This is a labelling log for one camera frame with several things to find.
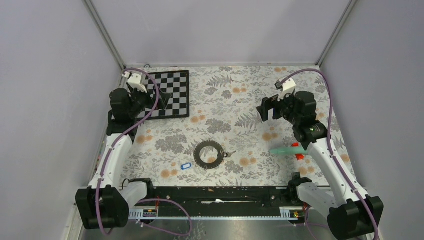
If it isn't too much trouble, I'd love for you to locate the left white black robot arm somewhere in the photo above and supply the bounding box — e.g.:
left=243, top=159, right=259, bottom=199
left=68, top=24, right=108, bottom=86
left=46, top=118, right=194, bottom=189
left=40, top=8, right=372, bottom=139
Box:
left=75, top=88, right=173, bottom=230

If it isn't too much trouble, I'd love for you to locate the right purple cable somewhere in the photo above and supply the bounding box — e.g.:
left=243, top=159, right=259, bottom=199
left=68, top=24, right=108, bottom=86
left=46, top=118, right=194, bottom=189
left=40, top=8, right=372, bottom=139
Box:
left=276, top=68, right=381, bottom=240

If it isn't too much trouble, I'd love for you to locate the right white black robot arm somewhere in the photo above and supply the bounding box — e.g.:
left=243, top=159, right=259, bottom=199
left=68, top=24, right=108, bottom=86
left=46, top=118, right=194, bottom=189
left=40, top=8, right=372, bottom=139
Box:
left=256, top=91, right=384, bottom=240

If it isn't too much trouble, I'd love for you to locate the slotted cable duct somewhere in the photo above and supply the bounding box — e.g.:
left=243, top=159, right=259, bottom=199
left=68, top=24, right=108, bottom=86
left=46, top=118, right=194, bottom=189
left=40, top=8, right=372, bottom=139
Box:
left=128, top=206, right=304, bottom=221

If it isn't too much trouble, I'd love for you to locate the floral table mat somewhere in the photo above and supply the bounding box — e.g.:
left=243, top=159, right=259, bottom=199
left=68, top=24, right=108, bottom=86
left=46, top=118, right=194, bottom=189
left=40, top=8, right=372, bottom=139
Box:
left=121, top=66, right=352, bottom=187

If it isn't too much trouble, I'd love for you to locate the purple cable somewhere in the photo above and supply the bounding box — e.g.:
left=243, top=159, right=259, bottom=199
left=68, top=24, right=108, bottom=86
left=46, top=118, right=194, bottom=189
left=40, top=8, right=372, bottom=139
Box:
left=276, top=68, right=381, bottom=240
left=95, top=67, right=194, bottom=238

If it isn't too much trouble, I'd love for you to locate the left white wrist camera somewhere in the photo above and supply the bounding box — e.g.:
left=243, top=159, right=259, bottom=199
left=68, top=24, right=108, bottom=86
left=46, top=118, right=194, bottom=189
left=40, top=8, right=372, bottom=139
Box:
left=122, top=71, right=148, bottom=94

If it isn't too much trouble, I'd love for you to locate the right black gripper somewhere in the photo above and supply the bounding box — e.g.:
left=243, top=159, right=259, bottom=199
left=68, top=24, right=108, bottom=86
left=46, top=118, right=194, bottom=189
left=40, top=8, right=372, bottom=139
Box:
left=256, top=89, right=301, bottom=126

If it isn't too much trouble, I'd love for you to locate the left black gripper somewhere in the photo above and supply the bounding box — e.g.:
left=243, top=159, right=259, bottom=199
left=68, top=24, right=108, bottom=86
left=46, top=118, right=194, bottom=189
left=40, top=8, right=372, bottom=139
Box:
left=128, top=85, right=171, bottom=118

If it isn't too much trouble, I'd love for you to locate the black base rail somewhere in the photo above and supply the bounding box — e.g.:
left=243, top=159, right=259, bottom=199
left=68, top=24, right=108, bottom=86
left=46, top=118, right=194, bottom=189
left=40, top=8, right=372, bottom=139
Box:
left=136, top=186, right=307, bottom=216

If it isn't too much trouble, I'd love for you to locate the teal cylindrical tool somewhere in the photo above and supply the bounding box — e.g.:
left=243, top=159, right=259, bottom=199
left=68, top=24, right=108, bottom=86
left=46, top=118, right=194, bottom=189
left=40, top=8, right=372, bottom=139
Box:
left=269, top=146, right=308, bottom=155

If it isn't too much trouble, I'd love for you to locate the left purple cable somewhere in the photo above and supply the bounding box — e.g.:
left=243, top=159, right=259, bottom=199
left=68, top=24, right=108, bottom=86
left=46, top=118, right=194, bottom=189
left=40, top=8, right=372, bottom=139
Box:
left=95, top=67, right=194, bottom=238

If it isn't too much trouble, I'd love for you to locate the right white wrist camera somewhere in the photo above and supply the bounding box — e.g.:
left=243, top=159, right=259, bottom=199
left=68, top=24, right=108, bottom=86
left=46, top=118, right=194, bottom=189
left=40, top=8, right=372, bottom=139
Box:
left=275, top=78, right=297, bottom=101

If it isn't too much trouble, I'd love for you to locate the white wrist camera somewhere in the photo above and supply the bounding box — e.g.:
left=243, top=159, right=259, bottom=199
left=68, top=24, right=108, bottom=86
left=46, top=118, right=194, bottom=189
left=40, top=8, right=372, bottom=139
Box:
left=122, top=71, right=148, bottom=94
left=275, top=78, right=297, bottom=101

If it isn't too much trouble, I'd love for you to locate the black white checkerboard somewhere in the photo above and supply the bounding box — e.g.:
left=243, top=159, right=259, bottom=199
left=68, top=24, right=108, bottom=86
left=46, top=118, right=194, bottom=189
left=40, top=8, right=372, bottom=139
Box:
left=122, top=70, right=190, bottom=121

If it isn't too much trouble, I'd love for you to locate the orange plastic piece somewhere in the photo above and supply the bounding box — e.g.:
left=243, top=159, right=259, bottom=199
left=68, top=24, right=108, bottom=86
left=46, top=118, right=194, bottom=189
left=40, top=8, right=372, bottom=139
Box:
left=291, top=142, right=305, bottom=161

